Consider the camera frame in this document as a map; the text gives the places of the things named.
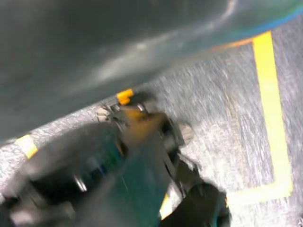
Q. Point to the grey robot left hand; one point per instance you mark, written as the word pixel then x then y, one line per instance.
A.
pixel 94 47

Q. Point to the black robot leg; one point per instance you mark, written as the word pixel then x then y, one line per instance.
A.
pixel 142 188

